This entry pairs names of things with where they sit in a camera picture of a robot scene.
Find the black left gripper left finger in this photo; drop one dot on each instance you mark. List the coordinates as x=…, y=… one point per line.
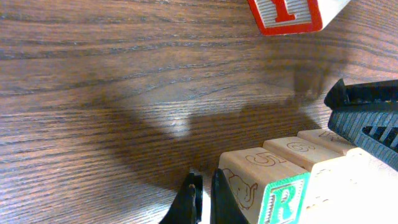
x=186, y=207

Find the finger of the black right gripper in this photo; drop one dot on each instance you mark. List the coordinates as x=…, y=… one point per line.
x=341, y=95
x=374, y=130

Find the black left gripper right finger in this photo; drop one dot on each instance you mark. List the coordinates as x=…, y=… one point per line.
x=224, y=209

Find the green R block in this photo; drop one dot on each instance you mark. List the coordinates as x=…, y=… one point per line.
x=267, y=188

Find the yellow S block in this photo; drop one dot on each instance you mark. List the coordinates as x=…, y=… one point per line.
x=328, y=186

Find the red Y block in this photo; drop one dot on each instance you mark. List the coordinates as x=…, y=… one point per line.
x=282, y=17

